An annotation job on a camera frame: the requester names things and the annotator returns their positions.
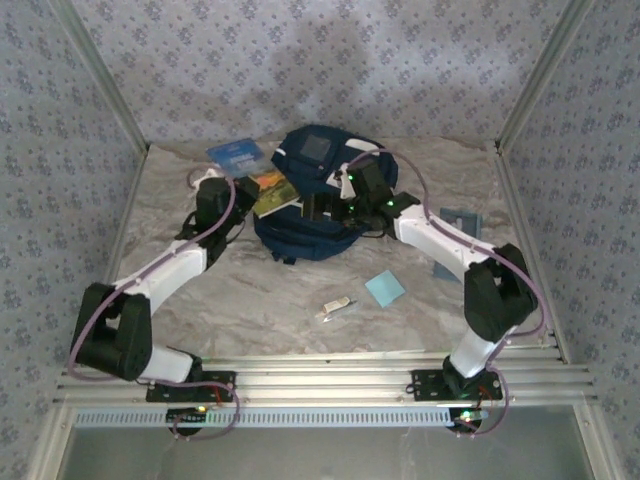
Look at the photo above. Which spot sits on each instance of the blue book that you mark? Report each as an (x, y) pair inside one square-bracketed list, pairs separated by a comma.
[(235, 157)]

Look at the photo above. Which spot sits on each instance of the colourful picture book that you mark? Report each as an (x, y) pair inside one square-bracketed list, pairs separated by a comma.
[(274, 195)]

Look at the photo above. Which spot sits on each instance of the navy blue backpack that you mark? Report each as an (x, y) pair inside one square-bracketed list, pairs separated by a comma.
[(310, 240)]

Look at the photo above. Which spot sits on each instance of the light blue sticky note pad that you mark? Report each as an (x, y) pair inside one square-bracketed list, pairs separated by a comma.
[(384, 289)]

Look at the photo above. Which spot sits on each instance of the beige eraser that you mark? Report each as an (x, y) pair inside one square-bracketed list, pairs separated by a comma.
[(336, 305)]

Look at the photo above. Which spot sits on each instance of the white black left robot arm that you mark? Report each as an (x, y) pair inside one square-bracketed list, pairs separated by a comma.
[(165, 270)]

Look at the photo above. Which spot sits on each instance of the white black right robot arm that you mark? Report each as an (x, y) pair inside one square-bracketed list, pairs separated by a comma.
[(440, 235)]

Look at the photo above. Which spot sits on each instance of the black left controller board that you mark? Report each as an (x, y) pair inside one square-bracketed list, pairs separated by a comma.
[(187, 417)]

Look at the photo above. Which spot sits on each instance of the black controller board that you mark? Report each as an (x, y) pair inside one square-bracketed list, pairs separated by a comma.
[(187, 417), (467, 417)]

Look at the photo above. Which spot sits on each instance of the black right controller board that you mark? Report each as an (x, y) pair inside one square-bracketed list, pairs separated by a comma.
[(467, 417)]

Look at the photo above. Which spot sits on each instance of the grey metal panel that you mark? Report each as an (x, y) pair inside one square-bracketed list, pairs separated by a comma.
[(320, 455)]

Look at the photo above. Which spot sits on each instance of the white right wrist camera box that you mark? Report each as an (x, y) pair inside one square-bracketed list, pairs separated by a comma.
[(348, 187)]

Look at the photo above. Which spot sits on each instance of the aluminium side rail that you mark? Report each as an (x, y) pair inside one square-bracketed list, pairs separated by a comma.
[(530, 260), (112, 260)]

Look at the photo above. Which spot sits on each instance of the aluminium frame post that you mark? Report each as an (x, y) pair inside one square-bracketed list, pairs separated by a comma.
[(545, 75), (95, 75)]

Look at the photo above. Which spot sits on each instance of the aluminium front rail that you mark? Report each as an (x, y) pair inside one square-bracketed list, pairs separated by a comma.
[(320, 380)]

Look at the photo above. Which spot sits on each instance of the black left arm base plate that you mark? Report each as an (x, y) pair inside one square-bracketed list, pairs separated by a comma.
[(160, 392)]

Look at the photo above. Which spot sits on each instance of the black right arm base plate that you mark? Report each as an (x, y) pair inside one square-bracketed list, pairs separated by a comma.
[(425, 387)]

